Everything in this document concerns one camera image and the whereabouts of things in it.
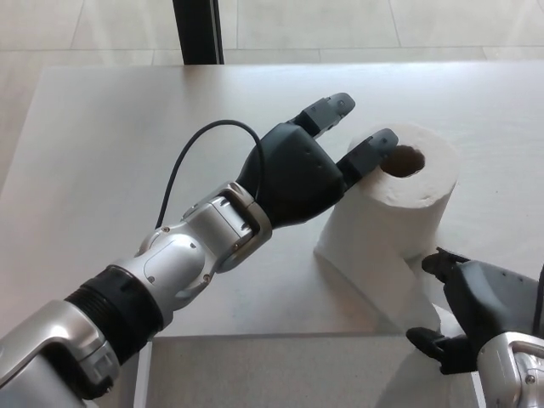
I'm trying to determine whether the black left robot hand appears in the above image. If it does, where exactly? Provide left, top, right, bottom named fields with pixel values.
left=235, top=91, right=400, bottom=229

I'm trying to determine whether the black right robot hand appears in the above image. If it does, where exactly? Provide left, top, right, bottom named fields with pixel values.
left=405, top=246, right=544, bottom=375

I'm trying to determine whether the white toilet paper roll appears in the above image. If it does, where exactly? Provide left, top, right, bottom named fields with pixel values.
left=313, top=122, right=462, bottom=337

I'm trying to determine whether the white table leg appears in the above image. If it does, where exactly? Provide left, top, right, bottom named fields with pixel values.
left=471, top=369, right=486, bottom=408
left=134, top=352, right=153, bottom=408

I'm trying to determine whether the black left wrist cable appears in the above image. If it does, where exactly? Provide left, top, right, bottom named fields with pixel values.
left=155, top=121, right=267, bottom=230

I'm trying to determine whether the black vertical post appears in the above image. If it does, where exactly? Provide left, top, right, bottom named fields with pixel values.
left=172, top=0, right=225, bottom=65

